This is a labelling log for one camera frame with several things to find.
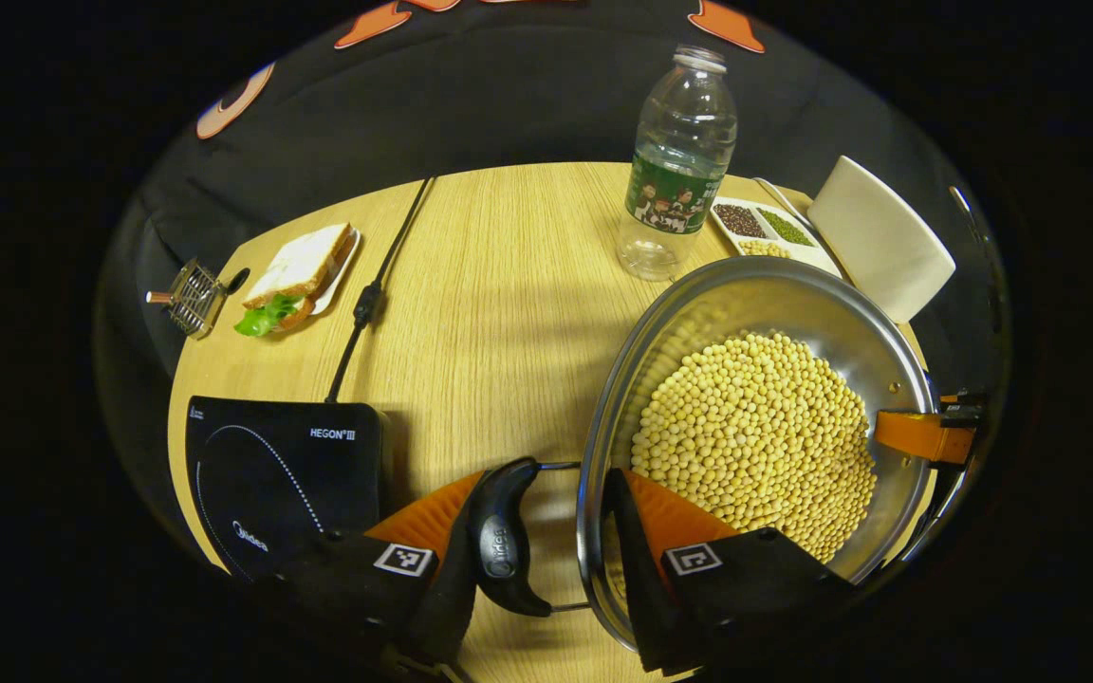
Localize clear plastic water bottle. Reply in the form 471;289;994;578
617;45;739;283

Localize black backdrop cloth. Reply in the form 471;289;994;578
96;0;1008;570

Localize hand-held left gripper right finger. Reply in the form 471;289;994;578
602;467;857;677

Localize small white plate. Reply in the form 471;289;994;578
309;228;362;317

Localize black induction cooktop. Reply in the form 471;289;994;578
184;396;391;581

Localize soybeans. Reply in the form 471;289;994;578
630;330;880;563

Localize white box-shaped appliance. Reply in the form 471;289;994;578
807;155;957;325

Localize black power cable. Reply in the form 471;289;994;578
324;175;436;404

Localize stainless steel pot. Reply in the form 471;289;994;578
468;254;960;655

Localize white divided dish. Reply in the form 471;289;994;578
710;195;842;278

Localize small wire mesh basket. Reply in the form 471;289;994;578
146;258;225;340

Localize sandwich with lettuce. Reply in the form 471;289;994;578
233;223;358;338

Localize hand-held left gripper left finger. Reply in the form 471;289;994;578
271;470;489;679

